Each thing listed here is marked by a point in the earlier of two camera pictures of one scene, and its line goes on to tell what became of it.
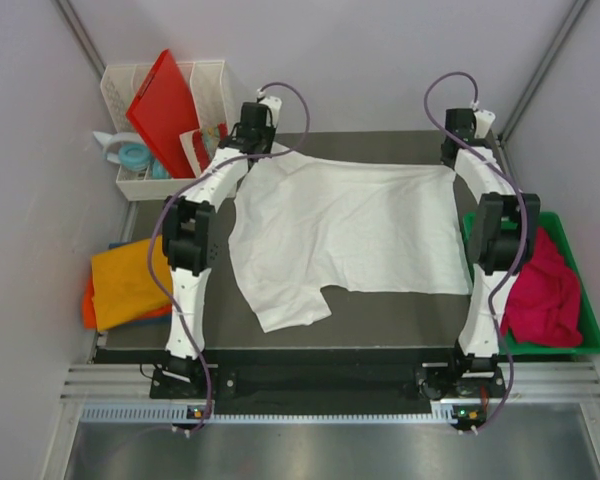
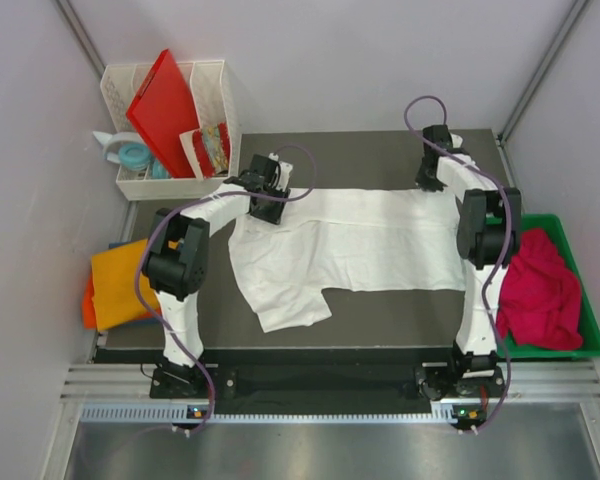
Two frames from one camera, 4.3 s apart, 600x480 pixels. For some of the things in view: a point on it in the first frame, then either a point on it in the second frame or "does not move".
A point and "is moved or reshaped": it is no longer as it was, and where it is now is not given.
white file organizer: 206,88 does not move
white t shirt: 300,223 is moved or reshaped
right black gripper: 444,162 -> 425,185
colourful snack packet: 202,144 does not move
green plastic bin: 591,339 does not move
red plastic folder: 160,111 does not move
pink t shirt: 544,302 does not move
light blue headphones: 130,151 does not move
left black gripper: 270,132 -> 273,216
